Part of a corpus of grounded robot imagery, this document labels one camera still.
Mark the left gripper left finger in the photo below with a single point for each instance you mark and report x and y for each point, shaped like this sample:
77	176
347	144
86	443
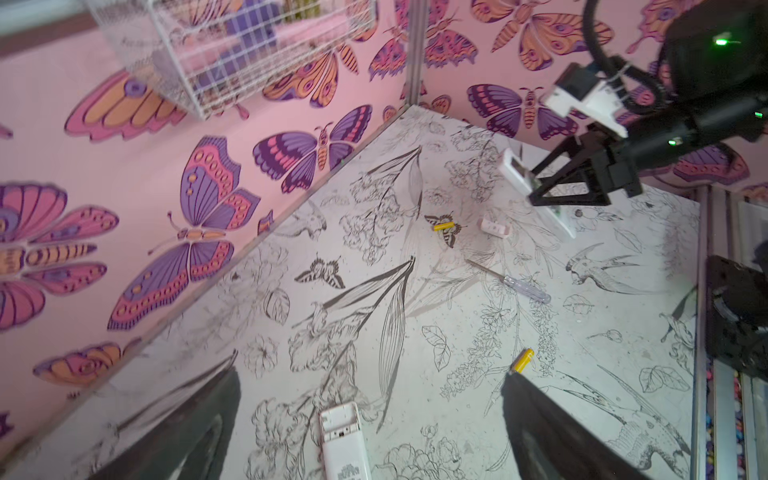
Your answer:
191	443

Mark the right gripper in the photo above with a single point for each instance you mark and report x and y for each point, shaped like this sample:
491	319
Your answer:
604	165

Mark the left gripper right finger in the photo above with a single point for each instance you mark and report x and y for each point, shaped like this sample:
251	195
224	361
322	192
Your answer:
547	443

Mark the yellow battery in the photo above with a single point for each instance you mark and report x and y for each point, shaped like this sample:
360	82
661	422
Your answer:
444	226
522	361

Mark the white battery cover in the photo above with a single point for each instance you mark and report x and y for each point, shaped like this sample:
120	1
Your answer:
494	229

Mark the clear handled screwdriver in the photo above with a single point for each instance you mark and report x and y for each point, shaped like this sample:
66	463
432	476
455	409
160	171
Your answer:
526	289

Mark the white remote with green sticker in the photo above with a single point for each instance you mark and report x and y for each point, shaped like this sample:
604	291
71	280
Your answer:
344	453

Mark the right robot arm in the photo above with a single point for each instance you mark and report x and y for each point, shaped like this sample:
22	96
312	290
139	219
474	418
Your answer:
716	53

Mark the purple item in basket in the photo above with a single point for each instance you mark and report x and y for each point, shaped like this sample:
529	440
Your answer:
254	29

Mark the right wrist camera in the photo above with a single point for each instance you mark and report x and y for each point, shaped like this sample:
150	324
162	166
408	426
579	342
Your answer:
581	90

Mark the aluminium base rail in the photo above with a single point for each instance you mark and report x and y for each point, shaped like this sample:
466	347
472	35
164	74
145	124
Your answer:
730	349

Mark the white wire basket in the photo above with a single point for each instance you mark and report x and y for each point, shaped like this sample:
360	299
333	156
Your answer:
202	57

